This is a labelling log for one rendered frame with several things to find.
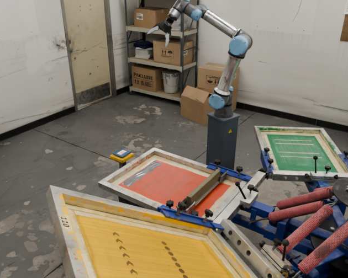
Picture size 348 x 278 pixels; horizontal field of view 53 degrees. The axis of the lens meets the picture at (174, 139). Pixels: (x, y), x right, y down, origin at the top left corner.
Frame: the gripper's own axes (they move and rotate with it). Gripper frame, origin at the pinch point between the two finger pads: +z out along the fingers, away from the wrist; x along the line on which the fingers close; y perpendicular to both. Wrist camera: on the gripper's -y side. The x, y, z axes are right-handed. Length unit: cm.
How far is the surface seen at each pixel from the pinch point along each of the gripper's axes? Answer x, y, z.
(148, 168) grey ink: -46, -12, 74
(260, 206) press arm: -105, -63, 42
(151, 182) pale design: -51, -27, 77
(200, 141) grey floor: -101, 240, 70
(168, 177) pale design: -60, -21, 69
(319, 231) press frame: -130, -79, 33
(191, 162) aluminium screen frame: -68, -9, 55
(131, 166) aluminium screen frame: -35, -13, 80
